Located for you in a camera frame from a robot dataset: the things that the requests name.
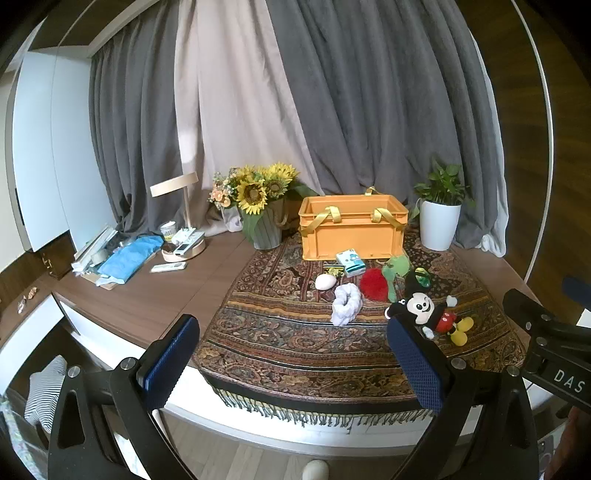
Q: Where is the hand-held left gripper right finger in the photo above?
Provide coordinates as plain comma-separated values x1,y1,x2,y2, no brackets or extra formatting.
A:
385,305,541,480

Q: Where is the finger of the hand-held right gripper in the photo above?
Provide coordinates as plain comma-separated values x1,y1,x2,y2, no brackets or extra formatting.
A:
502,288,591,344
562,276,591,298

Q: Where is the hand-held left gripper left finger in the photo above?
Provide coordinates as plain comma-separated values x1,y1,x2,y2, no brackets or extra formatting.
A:
48,314,201,480

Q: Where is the black red mouse plush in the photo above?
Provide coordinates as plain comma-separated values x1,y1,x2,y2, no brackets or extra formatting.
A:
385,272,475,347

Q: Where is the orange plastic crate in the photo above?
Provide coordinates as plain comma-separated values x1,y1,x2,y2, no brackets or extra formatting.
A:
298,187,409,261

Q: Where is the red fluffy pompom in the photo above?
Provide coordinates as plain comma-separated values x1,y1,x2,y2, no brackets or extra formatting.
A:
360,270,391,298

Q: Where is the green plush toy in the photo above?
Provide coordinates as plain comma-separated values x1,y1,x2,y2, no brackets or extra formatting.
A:
381,255,411,303

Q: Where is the wooden desk lamp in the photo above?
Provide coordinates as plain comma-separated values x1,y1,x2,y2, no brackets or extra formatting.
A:
150,172,206,263

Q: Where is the blue cloth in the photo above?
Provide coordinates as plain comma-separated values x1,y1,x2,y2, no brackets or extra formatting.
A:
99,235,166,282

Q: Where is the white remote with screen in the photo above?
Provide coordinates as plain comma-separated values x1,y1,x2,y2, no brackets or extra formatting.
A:
173,231,204,256

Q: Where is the pocket tissue pack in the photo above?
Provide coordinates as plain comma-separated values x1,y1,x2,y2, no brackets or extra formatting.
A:
336,249,365,278

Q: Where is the patterned fringed tablecloth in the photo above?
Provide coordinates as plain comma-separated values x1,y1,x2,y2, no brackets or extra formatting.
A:
194,226,529,428

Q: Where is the white plant pot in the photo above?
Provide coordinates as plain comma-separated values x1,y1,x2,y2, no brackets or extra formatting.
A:
419,198,462,251

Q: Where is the striped cloth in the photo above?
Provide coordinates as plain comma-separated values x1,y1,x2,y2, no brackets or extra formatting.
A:
23,355,68,435

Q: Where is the stack of white long boxes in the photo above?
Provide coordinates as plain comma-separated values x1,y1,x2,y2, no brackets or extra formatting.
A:
71,225,121,274

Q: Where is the green potted plant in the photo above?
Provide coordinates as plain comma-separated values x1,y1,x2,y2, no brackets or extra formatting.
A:
413,159,476,217

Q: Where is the grey ribbed vase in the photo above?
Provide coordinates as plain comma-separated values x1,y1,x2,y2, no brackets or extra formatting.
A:
240,198,284,250

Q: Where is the small pastel flower bouquet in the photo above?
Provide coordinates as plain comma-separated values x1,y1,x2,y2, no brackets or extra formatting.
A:
209,168,241,208

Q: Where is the sunflower bouquet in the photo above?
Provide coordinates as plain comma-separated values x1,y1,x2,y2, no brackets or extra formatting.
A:
231,162,319,245

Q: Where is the narrow grey curtain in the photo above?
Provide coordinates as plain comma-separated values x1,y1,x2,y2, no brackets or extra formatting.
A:
89,0,206,234

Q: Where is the white wardrobe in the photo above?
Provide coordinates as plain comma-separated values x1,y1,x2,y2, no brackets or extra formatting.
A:
4,48,121,252

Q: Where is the beige curtain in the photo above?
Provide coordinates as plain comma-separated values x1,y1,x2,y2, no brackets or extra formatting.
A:
174,0,324,237

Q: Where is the wide grey curtain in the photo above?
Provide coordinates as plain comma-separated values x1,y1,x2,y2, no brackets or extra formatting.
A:
268,0,509,257

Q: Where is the white knitted plush ring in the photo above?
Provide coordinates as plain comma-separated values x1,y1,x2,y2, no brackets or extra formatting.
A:
331,284,363,326

